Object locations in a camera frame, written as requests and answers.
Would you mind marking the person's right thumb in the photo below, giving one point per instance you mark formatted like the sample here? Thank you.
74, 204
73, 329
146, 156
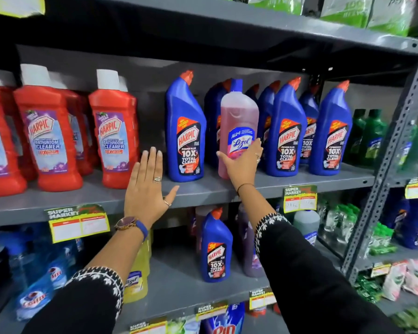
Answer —
224, 159

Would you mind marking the small blue toilet cleaner bottle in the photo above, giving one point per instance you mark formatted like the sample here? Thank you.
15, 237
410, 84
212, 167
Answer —
216, 246

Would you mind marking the grey metal shelf rack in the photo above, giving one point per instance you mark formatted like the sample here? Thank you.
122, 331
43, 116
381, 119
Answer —
195, 195

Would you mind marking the person's right hand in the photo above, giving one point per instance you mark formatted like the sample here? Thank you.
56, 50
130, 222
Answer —
242, 170

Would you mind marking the group of blue cleaner refills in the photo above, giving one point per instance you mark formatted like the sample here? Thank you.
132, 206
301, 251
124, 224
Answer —
38, 274

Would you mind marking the person's left hand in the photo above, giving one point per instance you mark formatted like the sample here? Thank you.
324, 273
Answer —
144, 198

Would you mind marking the person's left forearm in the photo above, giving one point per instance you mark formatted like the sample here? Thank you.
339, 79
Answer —
101, 267

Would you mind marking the light green leafy packets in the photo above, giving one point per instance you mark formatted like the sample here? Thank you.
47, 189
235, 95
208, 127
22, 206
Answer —
414, 321

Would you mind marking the pink cleaner bottle blue cap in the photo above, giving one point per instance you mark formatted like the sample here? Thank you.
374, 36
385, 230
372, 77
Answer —
238, 114

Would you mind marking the yellow cleaner bottle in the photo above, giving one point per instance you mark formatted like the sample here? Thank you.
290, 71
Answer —
136, 278

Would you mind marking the green refill pouches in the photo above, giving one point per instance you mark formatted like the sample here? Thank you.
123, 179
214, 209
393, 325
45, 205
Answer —
379, 239

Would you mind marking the person's left little finger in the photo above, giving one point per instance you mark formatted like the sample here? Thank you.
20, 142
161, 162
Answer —
135, 175

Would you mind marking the pink white pouches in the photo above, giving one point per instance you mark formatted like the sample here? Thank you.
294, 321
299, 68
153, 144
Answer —
405, 278

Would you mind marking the group of blue bottles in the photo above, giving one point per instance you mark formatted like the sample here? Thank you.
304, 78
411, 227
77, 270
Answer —
411, 222

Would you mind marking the group of clear green-capped bottles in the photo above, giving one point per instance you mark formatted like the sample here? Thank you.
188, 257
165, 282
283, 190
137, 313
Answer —
338, 222

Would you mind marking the person's left thumb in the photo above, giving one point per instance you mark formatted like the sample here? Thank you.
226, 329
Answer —
171, 195

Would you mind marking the green white small pack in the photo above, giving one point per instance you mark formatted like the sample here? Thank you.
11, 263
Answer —
184, 325

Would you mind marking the person's left middle finger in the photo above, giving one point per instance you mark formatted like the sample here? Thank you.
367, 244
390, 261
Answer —
152, 165

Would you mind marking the yellow packet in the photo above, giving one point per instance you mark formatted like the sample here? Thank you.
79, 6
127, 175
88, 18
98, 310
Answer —
14, 5

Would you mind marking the blue detergent pack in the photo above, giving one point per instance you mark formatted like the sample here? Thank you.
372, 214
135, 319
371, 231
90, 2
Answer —
226, 321

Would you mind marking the dark green bottle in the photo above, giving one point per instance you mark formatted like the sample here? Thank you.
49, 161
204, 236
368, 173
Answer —
373, 139
355, 139

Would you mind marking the grey slotted upright post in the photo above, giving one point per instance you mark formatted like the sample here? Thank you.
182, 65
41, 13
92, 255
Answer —
386, 163

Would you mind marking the green white packet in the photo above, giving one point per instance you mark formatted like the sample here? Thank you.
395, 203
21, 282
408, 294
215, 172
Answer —
392, 15
277, 3
346, 10

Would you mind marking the row of red cleaner bottles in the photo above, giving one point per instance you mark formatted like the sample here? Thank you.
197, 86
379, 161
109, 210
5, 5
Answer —
52, 146

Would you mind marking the yellow green price tag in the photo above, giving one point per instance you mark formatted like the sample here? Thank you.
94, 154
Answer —
149, 326
211, 311
380, 270
300, 200
262, 299
416, 191
77, 224

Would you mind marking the purple cleaner bottle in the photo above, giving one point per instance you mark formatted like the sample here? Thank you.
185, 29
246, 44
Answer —
249, 250

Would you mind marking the pale grey cleaner bottle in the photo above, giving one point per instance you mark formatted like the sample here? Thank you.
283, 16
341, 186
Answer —
307, 224

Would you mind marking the dark green packets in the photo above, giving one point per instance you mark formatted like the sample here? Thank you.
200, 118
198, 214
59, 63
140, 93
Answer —
367, 286

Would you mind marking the person's right forearm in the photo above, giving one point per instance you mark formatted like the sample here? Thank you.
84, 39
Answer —
299, 274

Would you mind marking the row of blue toilet cleaner bottles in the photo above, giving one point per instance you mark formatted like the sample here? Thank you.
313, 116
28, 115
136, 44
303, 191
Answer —
289, 142

